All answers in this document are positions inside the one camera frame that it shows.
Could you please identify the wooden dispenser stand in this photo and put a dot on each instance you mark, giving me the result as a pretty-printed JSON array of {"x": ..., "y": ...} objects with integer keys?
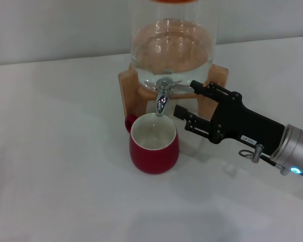
[{"x": 130, "y": 100}]

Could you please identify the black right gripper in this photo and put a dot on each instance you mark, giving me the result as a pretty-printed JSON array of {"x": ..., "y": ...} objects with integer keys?
[{"x": 237, "y": 121}]

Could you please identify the red ceramic cup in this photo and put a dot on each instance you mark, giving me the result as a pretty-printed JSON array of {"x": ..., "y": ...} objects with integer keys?
[{"x": 154, "y": 158}]

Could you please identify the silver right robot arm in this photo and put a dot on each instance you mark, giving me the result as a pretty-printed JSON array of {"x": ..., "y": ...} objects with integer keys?
[{"x": 296, "y": 148}]

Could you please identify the chrome faucet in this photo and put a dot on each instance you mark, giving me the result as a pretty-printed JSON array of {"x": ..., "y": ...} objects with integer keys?
[{"x": 162, "y": 100}]

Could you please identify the glass water dispenser jar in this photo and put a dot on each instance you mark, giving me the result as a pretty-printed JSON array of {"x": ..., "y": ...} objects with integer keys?
[{"x": 174, "y": 37}]

